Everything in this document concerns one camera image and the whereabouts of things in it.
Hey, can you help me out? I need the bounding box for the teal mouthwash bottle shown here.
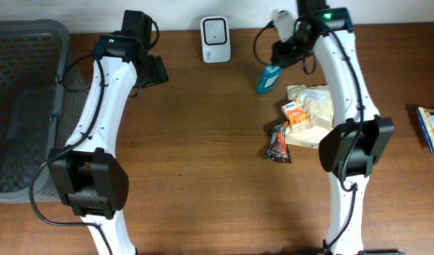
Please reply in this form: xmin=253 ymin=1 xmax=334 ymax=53
xmin=256 ymin=65 xmax=282 ymax=94

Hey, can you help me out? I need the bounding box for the beige grain bag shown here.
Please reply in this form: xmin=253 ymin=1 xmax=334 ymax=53
xmin=285 ymin=85 xmax=334 ymax=149

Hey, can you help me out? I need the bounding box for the orange tissue pack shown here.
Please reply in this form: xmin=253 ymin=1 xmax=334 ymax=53
xmin=281 ymin=100 xmax=309 ymax=129

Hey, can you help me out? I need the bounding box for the black red snack packet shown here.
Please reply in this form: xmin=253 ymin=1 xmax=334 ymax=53
xmin=265 ymin=122 xmax=291 ymax=164

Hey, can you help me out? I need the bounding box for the yellow wet wipes pack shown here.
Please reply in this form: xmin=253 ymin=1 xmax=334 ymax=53
xmin=416 ymin=107 xmax=434 ymax=153

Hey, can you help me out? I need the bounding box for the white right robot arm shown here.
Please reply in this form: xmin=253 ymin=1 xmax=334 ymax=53
xmin=270 ymin=1 xmax=394 ymax=255

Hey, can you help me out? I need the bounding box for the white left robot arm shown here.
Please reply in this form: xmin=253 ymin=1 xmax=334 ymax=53
xmin=47 ymin=10 xmax=169 ymax=254

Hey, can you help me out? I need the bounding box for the white barcode scanner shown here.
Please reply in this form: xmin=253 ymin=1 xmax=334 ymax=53
xmin=200 ymin=16 xmax=231 ymax=64

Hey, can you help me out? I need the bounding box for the grey plastic basket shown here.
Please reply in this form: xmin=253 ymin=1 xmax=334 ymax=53
xmin=0 ymin=19 xmax=88 ymax=203

